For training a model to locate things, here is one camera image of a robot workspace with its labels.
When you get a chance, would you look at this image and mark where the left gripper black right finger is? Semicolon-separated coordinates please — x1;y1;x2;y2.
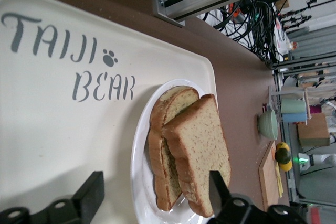
209;170;318;224

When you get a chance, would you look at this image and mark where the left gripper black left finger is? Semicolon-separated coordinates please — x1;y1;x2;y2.
0;170;105;224

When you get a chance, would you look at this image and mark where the white round plate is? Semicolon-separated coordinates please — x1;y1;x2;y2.
130;78;226;224

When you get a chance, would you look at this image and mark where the seeded bread slice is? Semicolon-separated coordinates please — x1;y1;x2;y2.
162;93;232;218

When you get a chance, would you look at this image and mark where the wooden cutting board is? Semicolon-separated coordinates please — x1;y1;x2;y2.
258;140;284;211

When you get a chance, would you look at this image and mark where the yellow plastic fork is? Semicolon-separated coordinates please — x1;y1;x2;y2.
275;162;284;198

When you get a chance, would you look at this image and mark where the cream bear print tray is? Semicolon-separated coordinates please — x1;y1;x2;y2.
0;0;217;224

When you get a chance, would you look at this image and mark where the dark green avocado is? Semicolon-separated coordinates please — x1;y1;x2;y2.
275;147;292;163

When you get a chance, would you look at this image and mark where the pale green bowl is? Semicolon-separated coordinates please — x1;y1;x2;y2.
256;109;278;141

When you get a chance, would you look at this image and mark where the pale blue cup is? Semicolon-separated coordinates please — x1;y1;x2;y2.
282;112;308;124

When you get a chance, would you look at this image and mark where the brown cardboard box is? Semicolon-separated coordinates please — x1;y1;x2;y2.
297;112;331;148

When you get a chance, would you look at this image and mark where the pale green cup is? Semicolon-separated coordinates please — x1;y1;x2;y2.
280;98;307;114

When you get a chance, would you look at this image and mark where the white wire cup rack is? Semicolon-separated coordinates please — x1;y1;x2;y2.
267;84;312;130

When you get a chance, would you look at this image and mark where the black floor cable tangle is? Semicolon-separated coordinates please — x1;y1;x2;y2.
199;0;287;70

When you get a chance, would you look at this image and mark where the aluminium profile with bracket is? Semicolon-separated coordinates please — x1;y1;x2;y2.
150;0;318;28

